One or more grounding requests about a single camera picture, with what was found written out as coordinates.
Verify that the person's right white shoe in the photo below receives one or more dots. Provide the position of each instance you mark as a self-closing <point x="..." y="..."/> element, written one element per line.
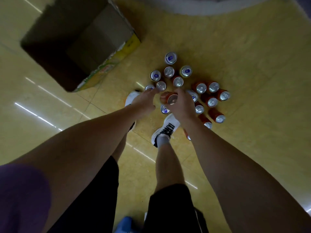
<point x="170" y="123"/>

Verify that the person's white shoe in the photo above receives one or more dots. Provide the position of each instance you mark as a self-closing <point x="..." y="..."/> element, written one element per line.
<point x="170" y="123"/>
<point x="132" y="97"/>

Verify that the blue plastic item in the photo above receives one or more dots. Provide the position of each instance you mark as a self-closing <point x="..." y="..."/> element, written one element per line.
<point x="124" y="225"/>

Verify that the red can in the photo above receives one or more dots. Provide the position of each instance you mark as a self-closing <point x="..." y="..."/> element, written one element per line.
<point x="168" y="97"/>

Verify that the person's right leg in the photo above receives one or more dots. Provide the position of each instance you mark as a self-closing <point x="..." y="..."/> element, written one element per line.
<point x="167" y="167"/>

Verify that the purple shirt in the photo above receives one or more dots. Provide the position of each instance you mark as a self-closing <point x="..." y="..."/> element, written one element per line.
<point x="21" y="198"/>

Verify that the person's right forearm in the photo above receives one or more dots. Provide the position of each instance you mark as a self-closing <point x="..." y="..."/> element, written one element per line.
<point x="243" y="179"/>

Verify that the person's right white sock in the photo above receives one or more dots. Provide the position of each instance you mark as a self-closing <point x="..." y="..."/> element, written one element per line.
<point x="162" y="140"/>

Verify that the person's leg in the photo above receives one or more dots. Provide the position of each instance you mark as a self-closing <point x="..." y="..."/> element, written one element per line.
<point x="120" y="148"/>
<point x="167" y="167"/>

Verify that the person's left forearm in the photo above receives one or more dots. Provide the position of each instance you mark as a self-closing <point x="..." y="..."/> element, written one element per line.
<point x="73" y="162"/>

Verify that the brown cardboard box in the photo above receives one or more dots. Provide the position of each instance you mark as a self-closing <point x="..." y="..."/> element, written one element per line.
<point x="73" y="33"/>

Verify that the person's left white shoe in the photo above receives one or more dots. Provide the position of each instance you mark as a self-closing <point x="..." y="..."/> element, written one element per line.
<point x="132" y="97"/>

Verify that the cluster of cans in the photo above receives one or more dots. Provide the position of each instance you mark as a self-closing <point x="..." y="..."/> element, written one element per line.
<point x="201" y="88"/>

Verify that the person's right hand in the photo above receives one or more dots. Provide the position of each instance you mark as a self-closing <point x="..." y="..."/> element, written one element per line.
<point x="183" y="107"/>

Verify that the person's left leg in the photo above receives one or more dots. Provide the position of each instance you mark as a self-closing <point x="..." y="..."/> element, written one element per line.
<point x="120" y="148"/>

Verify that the person's left hand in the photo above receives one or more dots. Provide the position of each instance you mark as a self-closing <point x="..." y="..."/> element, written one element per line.
<point x="143" y="103"/>

